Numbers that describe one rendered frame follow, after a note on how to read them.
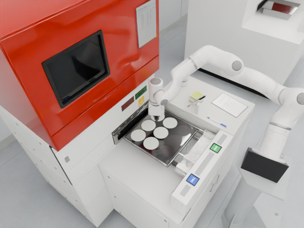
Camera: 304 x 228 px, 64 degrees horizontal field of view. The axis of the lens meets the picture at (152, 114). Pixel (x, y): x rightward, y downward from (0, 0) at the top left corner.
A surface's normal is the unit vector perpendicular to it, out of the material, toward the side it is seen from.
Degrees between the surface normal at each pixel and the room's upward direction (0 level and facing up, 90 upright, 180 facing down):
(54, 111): 90
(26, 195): 0
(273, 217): 0
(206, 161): 0
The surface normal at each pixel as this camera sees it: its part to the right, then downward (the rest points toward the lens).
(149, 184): -0.03, -0.68
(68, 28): 0.79, 0.44
